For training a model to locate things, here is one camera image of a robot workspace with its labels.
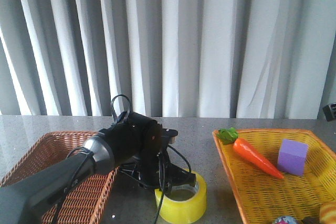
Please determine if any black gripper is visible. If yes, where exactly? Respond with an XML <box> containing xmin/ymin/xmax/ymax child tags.
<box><xmin>119</xmin><ymin>145</ymin><xmax>196</xmax><ymax>192</ymax></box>

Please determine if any yellow tape roll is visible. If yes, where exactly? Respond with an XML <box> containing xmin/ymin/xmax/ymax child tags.
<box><xmin>154</xmin><ymin>171</ymin><xmax>207</xmax><ymax>223</ymax></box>

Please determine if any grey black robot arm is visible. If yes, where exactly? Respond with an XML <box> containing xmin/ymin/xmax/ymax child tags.
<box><xmin>1</xmin><ymin>112</ymin><xmax>196</xmax><ymax>223</ymax></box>

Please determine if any orange toy carrot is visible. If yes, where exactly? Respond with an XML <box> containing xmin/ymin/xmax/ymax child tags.
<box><xmin>216</xmin><ymin>127</ymin><xmax>284</xmax><ymax>179</ymax></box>

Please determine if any brown wicker basket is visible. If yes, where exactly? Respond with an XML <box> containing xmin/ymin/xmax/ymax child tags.
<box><xmin>1</xmin><ymin>131</ymin><xmax>119</xmax><ymax>223</ymax></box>

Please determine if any colourful patterned ball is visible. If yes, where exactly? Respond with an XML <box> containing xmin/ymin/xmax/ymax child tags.
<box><xmin>272</xmin><ymin>216</ymin><xmax>298</xmax><ymax>224</ymax></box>

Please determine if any purple foam cube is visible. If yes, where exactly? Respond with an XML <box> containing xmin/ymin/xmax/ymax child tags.
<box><xmin>277</xmin><ymin>138</ymin><xmax>309</xmax><ymax>176</ymax></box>

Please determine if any grey pleated curtain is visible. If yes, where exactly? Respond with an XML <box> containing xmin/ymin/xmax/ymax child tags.
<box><xmin>1</xmin><ymin>0</ymin><xmax>335</xmax><ymax>119</ymax></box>

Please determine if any yellow bread toy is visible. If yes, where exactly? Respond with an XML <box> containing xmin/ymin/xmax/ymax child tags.
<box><xmin>319</xmin><ymin>201</ymin><xmax>336</xmax><ymax>224</ymax></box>

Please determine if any black box at edge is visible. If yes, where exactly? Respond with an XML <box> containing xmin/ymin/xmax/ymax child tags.
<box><xmin>322</xmin><ymin>103</ymin><xmax>336</xmax><ymax>122</ymax></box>

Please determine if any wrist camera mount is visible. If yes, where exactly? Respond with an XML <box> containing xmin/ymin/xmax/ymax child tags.
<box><xmin>160</xmin><ymin>128</ymin><xmax>179</xmax><ymax>151</ymax></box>

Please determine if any black cable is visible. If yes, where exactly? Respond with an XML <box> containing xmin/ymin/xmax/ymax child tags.
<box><xmin>110</xmin><ymin>94</ymin><xmax>132</xmax><ymax>125</ymax></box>

